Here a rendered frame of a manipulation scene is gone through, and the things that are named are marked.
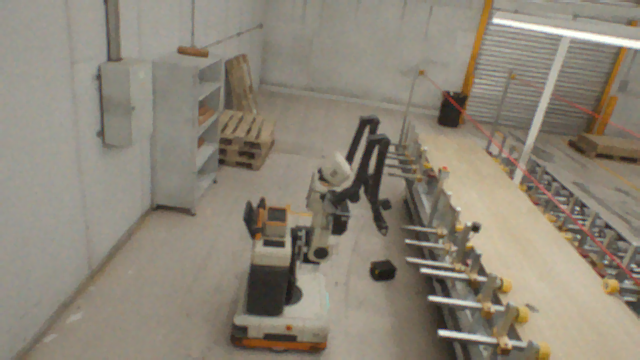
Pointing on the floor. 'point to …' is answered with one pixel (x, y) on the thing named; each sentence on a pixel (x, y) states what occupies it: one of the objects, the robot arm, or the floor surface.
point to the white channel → (560, 49)
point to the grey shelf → (173, 153)
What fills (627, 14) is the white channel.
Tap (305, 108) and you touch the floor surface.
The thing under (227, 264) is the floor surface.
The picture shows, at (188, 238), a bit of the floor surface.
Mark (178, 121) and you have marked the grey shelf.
